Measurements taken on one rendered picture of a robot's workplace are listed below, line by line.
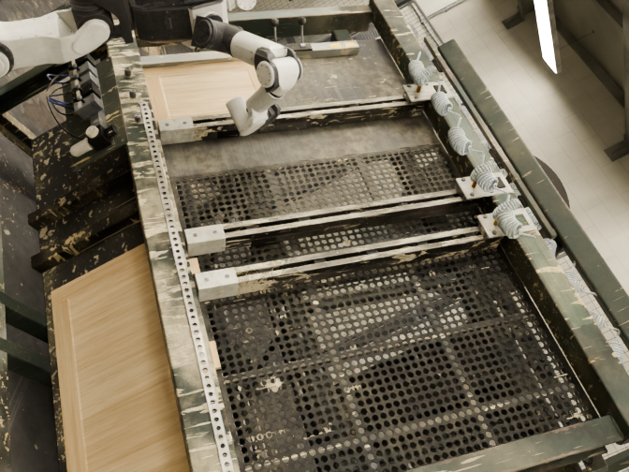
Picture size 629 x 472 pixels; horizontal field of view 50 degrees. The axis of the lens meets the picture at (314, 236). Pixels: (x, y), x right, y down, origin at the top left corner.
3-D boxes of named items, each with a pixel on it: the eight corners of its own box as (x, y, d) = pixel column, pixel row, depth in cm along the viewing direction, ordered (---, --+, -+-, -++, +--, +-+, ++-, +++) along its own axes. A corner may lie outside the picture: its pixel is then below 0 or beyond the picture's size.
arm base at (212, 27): (201, 59, 215) (216, 26, 210) (180, 37, 221) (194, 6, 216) (236, 66, 226) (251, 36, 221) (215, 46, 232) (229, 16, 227)
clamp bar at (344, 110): (157, 130, 259) (153, 80, 240) (436, 100, 292) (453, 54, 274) (161, 149, 253) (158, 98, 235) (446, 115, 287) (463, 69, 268)
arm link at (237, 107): (248, 134, 235) (233, 135, 225) (234, 107, 235) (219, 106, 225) (274, 118, 231) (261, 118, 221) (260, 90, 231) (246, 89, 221)
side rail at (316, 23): (133, 39, 300) (131, 18, 292) (363, 23, 332) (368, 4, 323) (135, 48, 297) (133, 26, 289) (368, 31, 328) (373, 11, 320)
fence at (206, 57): (140, 65, 282) (139, 56, 279) (354, 47, 309) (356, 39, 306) (142, 72, 279) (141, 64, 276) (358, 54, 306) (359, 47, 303)
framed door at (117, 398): (54, 293, 261) (50, 291, 259) (177, 229, 253) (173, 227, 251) (77, 532, 210) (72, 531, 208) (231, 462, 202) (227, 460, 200)
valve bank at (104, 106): (37, 61, 266) (89, 31, 263) (62, 84, 278) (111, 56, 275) (47, 151, 238) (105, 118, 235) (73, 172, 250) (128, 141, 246)
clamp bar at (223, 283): (193, 281, 218) (193, 234, 200) (513, 226, 252) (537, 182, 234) (199, 307, 213) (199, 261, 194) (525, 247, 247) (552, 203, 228)
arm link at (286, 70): (273, 110, 221) (307, 82, 207) (249, 116, 215) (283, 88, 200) (260, 81, 222) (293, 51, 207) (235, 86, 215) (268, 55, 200)
